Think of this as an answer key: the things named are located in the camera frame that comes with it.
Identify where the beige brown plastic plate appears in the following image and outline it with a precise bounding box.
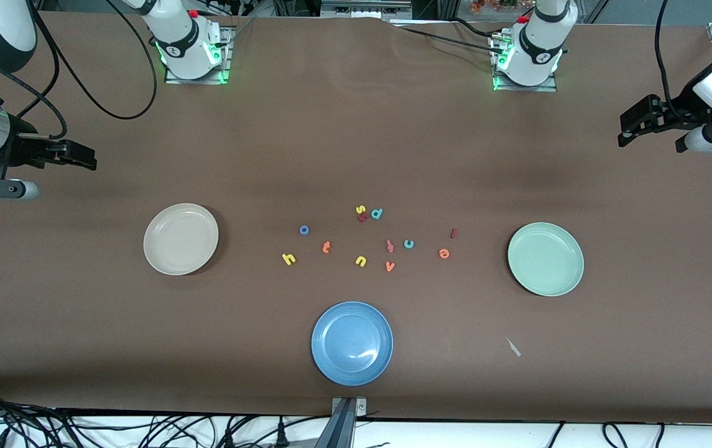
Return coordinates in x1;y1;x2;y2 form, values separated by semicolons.
143;203;220;276

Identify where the light green plastic plate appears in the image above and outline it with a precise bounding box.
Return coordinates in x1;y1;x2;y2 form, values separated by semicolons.
507;222;585;297

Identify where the brown paper table cover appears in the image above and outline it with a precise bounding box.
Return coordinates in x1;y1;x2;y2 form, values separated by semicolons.
0;10;712;425

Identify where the orange leafy object cluster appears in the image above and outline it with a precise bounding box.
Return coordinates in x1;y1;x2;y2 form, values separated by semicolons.
470;0;519;14

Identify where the grey metal box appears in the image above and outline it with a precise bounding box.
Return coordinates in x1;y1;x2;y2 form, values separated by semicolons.
320;0;413;19

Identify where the blue plastic plate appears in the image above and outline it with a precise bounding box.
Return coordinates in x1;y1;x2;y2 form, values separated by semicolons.
311;301;394;386

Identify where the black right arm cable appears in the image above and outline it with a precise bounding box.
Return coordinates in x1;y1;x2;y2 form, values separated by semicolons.
0;0;159;141

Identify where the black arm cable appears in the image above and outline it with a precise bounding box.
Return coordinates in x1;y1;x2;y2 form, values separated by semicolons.
654;0;687;119
0;0;159;141

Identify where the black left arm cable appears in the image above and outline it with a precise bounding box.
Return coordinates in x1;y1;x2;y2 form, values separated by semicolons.
654;0;687;119

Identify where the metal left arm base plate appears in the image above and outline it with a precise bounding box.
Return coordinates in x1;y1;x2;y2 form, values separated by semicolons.
491;34;559;93

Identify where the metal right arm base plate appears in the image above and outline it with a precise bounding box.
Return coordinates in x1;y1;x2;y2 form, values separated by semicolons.
164;26;233;85

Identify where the black table cable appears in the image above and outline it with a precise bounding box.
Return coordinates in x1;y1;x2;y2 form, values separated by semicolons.
390;24;506;57
449;17;501;38

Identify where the long black floor cable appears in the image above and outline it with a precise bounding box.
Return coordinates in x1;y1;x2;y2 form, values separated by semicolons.
0;387;83;448

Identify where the looped black floor cable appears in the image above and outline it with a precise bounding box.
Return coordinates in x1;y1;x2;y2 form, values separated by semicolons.
601;423;633;448

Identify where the grey aluminium mount pole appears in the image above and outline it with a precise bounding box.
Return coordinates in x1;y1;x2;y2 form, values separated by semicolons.
315;398;356;448

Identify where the grey metal mount bracket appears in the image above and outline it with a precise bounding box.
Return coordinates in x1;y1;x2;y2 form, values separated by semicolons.
331;397;368;416

